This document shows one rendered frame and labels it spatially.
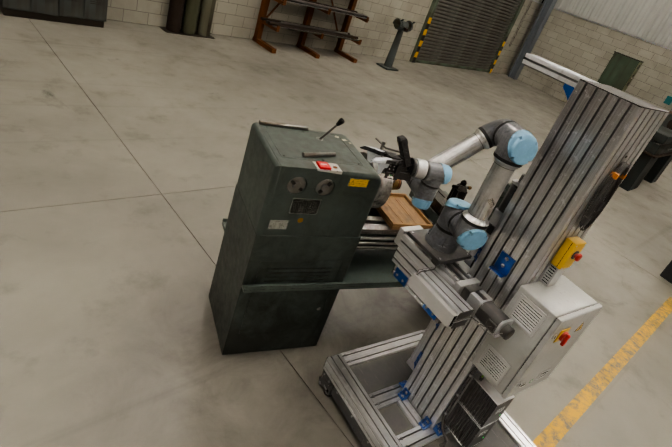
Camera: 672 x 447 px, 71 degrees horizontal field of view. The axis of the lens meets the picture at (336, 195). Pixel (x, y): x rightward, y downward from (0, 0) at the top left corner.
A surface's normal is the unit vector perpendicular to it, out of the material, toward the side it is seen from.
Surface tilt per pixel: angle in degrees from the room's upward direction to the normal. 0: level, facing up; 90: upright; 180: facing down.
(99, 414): 0
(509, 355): 90
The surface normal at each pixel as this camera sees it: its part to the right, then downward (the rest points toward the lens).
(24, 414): 0.30, -0.84
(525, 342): -0.80, 0.03
